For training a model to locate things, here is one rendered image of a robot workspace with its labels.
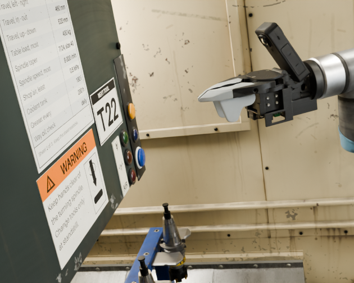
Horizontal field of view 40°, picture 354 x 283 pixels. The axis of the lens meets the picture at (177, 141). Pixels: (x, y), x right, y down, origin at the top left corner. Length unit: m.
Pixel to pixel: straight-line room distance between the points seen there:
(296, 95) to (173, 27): 0.66
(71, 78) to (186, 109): 0.94
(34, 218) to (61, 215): 0.05
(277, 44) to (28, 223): 0.51
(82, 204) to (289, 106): 0.41
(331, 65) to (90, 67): 0.42
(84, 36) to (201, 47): 0.83
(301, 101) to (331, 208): 0.79
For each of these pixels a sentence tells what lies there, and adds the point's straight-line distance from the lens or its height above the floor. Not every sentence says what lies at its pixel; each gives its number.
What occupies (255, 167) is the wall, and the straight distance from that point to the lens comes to 1.56.
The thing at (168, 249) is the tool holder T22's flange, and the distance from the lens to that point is 1.19.
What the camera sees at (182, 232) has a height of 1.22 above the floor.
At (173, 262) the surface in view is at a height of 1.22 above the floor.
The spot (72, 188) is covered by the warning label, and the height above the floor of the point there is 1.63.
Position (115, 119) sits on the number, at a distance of 0.71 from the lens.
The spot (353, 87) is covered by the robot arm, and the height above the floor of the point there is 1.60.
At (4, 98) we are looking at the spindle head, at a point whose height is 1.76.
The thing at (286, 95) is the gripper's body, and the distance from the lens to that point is 0.84.
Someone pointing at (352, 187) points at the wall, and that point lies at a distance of 1.59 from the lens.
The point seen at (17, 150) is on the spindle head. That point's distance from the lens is 0.48.
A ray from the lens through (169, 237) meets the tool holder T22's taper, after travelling 1.19.
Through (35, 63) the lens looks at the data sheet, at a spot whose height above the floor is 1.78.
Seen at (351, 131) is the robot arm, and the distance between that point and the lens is 0.95.
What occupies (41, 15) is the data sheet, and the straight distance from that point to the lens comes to 0.56.
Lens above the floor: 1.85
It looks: 19 degrees down
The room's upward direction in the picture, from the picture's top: 10 degrees counter-clockwise
